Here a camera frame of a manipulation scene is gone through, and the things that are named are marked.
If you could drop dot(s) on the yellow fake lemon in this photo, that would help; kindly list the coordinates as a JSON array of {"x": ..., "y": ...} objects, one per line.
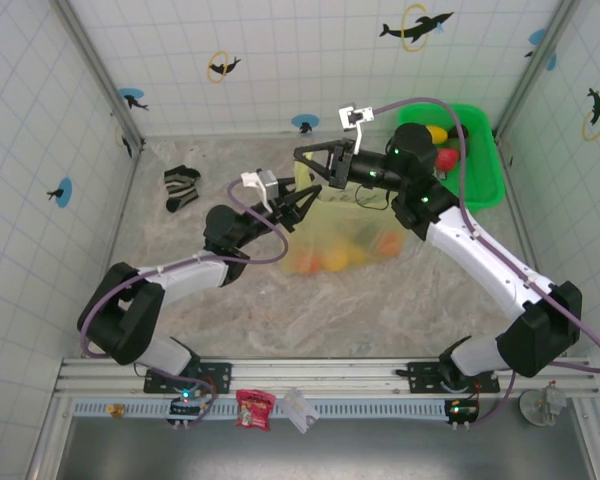
[{"x": 336, "y": 260}]

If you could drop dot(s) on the green plastic basket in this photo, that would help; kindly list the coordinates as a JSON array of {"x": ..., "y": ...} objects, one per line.
[{"x": 480, "y": 150}]

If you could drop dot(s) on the red-orange fake orange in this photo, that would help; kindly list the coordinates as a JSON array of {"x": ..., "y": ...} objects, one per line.
[{"x": 390, "y": 243}]

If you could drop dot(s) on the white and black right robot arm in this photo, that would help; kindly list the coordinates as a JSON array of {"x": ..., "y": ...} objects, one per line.
[{"x": 480, "y": 260}]

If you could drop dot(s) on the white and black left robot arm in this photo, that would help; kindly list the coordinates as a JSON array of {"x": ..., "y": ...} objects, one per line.
[{"x": 190, "y": 277}]

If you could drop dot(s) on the yellow fake banana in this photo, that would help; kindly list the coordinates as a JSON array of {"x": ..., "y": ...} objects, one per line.
[{"x": 437, "y": 135}]

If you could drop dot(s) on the pink-red fake apple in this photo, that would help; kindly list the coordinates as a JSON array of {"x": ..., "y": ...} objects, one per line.
[{"x": 446, "y": 160}]

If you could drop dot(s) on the dark maroon fake fruit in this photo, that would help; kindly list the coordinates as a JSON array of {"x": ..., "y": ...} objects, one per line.
[{"x": 452, "y": 134}]

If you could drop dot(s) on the small grey sticker label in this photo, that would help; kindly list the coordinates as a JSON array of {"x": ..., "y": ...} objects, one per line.
[{"x": 443, "y": 175}]

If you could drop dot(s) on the black and grey striped sock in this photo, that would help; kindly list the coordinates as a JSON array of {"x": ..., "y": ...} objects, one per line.
[{"x": 180, "y": 185}]

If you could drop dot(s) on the red snack packet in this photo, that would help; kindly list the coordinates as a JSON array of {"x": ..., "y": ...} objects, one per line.
[{"x": 252, "y": 410}]

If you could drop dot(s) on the small circuit board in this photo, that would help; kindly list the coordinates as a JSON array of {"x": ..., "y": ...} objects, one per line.
[
  {"x": 185, "y": 407},
  {"x": 462, "y": 411}
]

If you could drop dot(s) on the white plastic card packet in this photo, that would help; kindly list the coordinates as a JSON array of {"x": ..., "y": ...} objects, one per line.
[{"x": 300, "y": 410}]

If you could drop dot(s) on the small brass fitting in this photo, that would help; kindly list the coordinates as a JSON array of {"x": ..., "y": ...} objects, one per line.
[{"x": 116, "y": 411}]

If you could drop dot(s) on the clear plastic disc fixture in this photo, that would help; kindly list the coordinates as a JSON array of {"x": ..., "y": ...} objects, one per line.
[{"x": 535, "y": 407}]

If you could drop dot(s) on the aluminium frame bar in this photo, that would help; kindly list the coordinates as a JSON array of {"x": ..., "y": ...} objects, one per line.
[
  {"x": 117, "y": 230},
  {"x": 522, "y": 215},
  {"x": 230, "y": 134}
]

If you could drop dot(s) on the aluminium frame post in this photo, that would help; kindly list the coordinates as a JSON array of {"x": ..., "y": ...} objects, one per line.
[
  {"x": 100, "y": 70},
  {"x": 535, "y": 70}
]

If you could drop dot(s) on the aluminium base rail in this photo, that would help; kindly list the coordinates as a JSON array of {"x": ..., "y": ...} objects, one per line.
[{"x": 330, "y": 375}]

